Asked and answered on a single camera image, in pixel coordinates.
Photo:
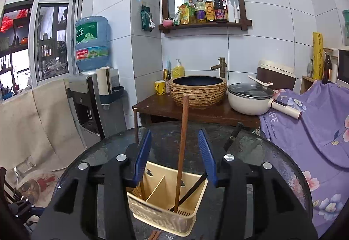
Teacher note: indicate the white squeeze bottle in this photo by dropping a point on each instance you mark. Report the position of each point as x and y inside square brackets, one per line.
[237, 14]
[231, 12]

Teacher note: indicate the pink bowl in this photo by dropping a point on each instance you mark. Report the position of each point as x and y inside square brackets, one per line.
[166, 22]

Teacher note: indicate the oil bottle purple label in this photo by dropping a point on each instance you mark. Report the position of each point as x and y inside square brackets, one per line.
[200, 10]

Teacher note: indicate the purple floral cloth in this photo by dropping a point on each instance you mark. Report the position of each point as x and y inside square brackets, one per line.
[313, 130]

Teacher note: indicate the dark soy sauce bottle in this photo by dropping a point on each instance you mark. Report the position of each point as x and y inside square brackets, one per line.
[220, 8]

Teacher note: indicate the woven basin sink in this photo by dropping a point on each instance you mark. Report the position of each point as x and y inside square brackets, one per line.
[199, 95]

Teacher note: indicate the green yellow seasoning packet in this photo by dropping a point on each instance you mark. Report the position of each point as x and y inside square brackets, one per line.
[177, 17]

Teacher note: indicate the brown white rice cooker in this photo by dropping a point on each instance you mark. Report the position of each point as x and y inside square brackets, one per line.
[278, 76]

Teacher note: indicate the white microwave oven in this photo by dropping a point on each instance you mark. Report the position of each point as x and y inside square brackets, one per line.
[344, 65]

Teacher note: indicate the blue water jug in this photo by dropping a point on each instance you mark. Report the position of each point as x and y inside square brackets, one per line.
[91, 43]

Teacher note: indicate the wooden framed mirror shelf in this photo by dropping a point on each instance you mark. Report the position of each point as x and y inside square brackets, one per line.
[204, 25]

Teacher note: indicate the yellow cup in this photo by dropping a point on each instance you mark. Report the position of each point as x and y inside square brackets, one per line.
[160, 87]

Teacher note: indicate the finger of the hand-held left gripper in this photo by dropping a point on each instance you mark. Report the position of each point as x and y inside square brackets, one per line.
[38, 212]
[20, 206]

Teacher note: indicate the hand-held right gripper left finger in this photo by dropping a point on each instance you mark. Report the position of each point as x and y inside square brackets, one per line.
[143, 158]

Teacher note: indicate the bamboo style faucet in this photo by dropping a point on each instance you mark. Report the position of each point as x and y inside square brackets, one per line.
[222, 66]

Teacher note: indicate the white pot with glass lid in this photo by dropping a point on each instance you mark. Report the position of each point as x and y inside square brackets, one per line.
[245, 105]

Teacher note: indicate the amber bottle orange label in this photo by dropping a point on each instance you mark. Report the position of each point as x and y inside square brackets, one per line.
[209, 9]

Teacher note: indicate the yellow soap pump bottle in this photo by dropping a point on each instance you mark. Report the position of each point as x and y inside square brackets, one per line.
[178, 70]

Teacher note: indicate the beige cloth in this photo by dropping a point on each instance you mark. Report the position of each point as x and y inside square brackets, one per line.
[41, 120]

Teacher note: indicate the white paper cup stack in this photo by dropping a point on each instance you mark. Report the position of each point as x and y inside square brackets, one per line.
[103, 81]

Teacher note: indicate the dark wooden chopstick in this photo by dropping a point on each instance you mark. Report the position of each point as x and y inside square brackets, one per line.
[190, 189]

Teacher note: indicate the round printed stool cushion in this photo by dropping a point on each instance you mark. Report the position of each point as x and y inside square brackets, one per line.
[41, 184]

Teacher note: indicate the small wooden crate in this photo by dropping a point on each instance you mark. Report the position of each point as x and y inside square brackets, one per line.
[306, 85]

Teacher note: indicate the aluminium sliding window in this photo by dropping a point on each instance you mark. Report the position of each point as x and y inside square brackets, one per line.
[51, 38]

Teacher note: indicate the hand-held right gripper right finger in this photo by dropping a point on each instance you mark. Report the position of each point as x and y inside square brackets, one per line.
[208, 158]

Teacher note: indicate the green bottle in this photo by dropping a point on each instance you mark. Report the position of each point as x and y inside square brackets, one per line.
[192, 13]

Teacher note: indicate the brown glass bottle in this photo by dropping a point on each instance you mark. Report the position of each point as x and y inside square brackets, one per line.
[327, 70]

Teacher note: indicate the white rice paddle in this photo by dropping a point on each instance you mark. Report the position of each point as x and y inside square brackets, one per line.
[260, 81]

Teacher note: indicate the grey water dispenser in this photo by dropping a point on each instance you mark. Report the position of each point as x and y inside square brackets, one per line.
[81, 109]

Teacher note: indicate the small white bottle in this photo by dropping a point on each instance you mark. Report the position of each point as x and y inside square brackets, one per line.
[309, 70]

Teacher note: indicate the green hanging packet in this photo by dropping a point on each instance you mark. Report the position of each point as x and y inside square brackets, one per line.
[147, 19]

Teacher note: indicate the round glass table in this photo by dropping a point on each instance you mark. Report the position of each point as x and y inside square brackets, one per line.
[272, 163]

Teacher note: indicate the yellow wrap roll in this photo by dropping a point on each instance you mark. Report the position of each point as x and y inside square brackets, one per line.
[318, 57]

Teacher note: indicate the teal cup holder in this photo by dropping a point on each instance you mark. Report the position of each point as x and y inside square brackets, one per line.
[114, 95]

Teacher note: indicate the wooden display shelf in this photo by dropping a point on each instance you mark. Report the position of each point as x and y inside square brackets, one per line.
[13, 46]

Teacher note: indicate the cream perforated utensil holder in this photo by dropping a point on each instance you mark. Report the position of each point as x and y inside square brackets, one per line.
[158, 218]

